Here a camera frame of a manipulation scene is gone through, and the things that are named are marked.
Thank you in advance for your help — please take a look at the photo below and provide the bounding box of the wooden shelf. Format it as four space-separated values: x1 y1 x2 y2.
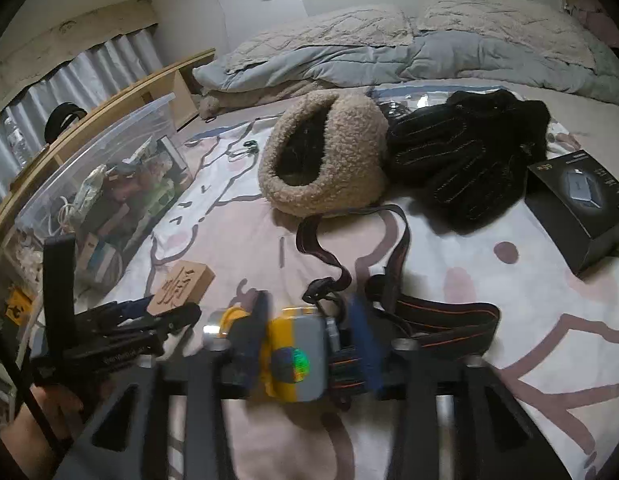
0 49 216 241

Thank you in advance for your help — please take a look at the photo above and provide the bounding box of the beige quilted pillow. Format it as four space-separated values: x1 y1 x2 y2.
224 4 415 73
414 0 595 68

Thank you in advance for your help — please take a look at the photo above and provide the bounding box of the pile of clothes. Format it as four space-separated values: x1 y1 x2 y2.
559 0 619 48

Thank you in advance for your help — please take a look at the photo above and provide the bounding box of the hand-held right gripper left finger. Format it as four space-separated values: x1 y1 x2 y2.
54 292 270 480

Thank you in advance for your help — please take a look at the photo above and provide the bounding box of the carved wooden block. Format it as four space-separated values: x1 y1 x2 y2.
148 260 216 322

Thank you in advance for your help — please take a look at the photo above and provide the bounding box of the clear water bottle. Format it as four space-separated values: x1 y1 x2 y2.
2 117 33 168

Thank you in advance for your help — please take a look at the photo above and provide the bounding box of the grey-blue duvet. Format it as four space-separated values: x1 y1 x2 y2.
192 30 619 106

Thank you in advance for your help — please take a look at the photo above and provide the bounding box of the yellow headlamp with strap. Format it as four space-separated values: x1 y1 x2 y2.
204 204 501 411

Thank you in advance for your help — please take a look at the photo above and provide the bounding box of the person's left forearm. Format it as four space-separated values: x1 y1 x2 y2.
0 410 65 480

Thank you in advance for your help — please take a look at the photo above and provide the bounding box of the beige fleece hat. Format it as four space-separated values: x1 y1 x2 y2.
258 91 390 217

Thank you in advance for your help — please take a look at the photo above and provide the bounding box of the black cap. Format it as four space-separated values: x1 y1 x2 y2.
44 102 89 143

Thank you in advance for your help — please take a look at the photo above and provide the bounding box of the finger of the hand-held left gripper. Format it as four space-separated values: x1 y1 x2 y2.
74 296 158 333
117 302 204 343

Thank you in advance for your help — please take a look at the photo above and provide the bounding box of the black product box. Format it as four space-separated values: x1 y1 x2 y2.
526 150 619 277

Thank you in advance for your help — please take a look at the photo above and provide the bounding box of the grey curtain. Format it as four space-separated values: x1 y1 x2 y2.
0 25 165 211

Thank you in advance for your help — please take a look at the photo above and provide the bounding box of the beige bed sheet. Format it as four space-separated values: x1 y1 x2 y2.
182 77 619 141

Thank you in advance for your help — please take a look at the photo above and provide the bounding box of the printed blanket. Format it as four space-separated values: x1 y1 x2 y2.
72 85 619 480

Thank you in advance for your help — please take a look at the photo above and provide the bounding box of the black stitched glove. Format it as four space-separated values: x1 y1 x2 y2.
387 91 535 233
489 92 550 161

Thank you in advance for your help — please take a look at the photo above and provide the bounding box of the clear plastic storage box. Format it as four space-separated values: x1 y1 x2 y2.
14 92 195 301

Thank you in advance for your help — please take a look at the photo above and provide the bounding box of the person's left hand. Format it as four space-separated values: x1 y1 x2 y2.
32 382 90 431

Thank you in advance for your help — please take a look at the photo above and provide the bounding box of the clear plastic wrapper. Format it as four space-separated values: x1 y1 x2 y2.
374 87 445 121

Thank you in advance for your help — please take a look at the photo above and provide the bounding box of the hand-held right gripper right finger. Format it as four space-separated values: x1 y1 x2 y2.
347 295 573 480

